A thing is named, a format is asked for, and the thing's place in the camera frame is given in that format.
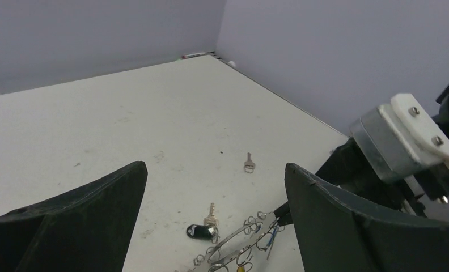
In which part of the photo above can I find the large metal keyring with rings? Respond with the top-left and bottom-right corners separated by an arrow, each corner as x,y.
184,211 -> 285,272

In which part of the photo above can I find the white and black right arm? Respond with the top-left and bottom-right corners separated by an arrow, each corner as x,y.
316,85 -> 449,218

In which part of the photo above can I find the red and white marker pen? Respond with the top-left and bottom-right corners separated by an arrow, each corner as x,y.
181,52 -> 215,60

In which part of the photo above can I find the silver key with small ring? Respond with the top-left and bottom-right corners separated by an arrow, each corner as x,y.
243,152 -> 256,173

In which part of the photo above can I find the black key fob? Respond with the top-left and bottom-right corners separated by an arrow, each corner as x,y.
186,224 -> 218,240

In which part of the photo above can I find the brass key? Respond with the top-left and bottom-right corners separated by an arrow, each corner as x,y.
203,203 -> 219,227

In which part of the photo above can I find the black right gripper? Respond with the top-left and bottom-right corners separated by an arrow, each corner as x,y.
273,138 -> 429,218

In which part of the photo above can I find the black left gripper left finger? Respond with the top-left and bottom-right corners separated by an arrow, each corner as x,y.
0,161 -> 148,271

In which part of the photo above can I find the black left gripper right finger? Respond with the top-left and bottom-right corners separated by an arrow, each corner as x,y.
285,163 -> 449,271

